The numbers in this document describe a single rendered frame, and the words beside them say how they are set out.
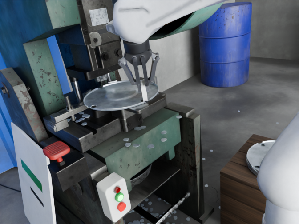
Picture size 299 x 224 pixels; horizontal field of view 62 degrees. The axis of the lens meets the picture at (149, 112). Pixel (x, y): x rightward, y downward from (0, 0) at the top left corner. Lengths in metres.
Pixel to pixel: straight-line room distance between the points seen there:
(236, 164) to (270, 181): 0.77
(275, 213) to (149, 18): 0.49
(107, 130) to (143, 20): 0.51
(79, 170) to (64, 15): 0.46
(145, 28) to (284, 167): 0.36
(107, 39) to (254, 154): 0.83
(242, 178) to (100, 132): 0.64
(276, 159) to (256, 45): 3.82
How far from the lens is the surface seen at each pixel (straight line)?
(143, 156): 0.98
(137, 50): 0.72
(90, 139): 0.91
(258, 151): 1.30
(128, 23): 0.54
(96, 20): 0.93
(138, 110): 0.81
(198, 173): 1.24
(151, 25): 0.52
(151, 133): 0.97
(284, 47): 4.13
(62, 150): 0.73
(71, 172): 0.78
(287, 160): 0.49
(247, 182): 1.16
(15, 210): 1.88
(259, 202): 1.21
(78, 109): 1.00
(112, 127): 0.95
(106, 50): 0.92
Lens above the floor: 1.12
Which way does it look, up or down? 26 degrees down
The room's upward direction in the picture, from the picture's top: 8 degrees counter-clockwise
